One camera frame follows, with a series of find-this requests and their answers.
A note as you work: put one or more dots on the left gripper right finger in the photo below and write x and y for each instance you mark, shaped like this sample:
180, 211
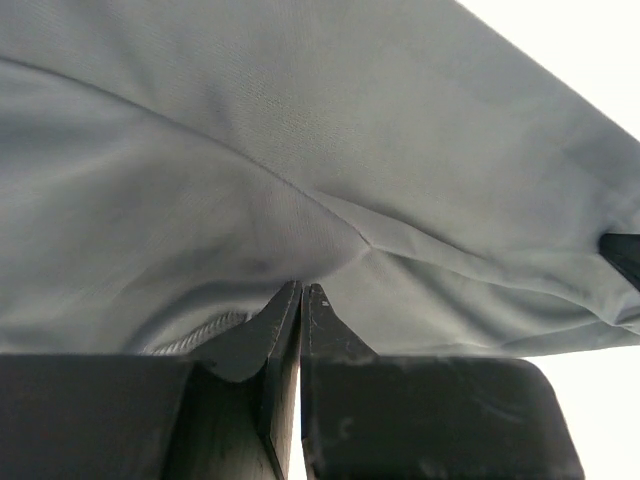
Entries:
371, 416

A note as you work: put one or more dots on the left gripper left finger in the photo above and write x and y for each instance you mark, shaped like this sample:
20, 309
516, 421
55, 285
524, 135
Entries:
222, 411

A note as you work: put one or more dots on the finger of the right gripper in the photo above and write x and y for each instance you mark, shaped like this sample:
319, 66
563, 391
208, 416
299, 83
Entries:
622, 251

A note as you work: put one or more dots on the grey t shirt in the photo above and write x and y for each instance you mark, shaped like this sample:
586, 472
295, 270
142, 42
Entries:
166, 166

